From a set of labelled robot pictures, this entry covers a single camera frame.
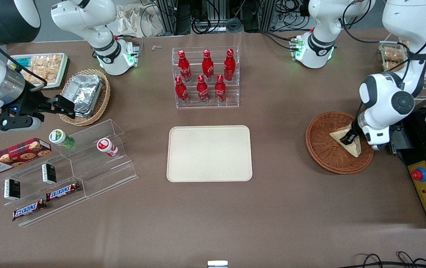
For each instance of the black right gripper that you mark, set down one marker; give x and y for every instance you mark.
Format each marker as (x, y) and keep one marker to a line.
(30, 102)

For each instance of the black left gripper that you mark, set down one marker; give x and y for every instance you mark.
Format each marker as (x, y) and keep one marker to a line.
(350, 136)

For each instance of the triangular white bread sandwich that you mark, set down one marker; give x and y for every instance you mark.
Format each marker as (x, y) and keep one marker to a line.
(352, 149)

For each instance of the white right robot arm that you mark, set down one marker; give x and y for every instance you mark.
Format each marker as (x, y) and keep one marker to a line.
(97, 22)

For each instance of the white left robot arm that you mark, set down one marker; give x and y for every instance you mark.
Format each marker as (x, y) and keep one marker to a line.
(384, 96)

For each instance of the round brown wicker basket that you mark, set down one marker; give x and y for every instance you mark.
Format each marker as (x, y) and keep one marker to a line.
(321, 149)

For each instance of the white snack tray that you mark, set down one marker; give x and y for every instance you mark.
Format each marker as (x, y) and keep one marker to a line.
(63, 70)

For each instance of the oval light wicker basket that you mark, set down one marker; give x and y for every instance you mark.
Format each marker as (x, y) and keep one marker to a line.
(103, 100)

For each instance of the beige rectangular tray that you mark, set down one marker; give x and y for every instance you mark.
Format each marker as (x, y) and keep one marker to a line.
(209, 153)

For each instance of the aluminium foil container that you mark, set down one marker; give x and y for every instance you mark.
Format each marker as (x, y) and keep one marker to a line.
(84, 91)

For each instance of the green yogurt cup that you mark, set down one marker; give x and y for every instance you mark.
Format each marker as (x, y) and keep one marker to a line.
(58, 136)

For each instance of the clear wrapped cracker pack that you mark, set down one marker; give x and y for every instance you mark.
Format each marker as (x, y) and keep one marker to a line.
(47, 67)

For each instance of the red yogurt cup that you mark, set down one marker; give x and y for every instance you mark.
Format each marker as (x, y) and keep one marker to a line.
(105, 145)

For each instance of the small black white box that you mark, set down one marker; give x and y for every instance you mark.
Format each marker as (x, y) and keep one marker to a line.
(12, 190)
(49, 174)

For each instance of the red tartan cookie box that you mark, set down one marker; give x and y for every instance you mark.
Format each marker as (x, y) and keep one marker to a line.
(12, 158)

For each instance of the clear acrylic stepped shelf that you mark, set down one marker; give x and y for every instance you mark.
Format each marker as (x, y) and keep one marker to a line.
(101, 175)

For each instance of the red emergency stop button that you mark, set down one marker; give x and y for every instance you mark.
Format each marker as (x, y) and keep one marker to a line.
(419, 174)

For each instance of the brown snickers bar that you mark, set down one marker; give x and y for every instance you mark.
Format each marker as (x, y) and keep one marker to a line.
(28, 210)
(63, 191)

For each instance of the clear bagged fried snack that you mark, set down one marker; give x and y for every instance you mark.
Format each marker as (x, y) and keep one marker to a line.
(392, 54)
(393, 66)
(404, 42)

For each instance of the small beige scrap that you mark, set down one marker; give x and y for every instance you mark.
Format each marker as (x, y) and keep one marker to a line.
(157, 47)

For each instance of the crumpled beige paper bag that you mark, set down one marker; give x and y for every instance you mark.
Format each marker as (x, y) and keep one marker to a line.
(138, 20)

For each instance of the red cola bottle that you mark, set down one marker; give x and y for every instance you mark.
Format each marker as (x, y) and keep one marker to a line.
(202, 91)
(207, 67)
(181, 92)
(229, 66)
(184, 69)
(220, 90)

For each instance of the clear acrylic bottle rack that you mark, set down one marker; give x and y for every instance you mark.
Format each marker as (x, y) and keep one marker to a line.
(235, 100)

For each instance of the small white block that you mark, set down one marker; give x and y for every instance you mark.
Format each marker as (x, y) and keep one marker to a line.
(217, 264)

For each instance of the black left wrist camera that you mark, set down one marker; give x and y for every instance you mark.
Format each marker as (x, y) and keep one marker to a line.
(377, 146)

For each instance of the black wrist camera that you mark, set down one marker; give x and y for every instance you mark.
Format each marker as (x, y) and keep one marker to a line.
(377, 146)
(4, 124)

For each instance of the black metal bracket box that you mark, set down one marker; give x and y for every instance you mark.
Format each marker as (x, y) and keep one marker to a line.
(403, 143)

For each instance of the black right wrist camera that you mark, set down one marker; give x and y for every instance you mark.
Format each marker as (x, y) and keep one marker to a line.
(4, 124)

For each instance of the aluminium profile frame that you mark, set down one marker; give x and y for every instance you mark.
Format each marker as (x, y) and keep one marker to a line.
(168, 15)

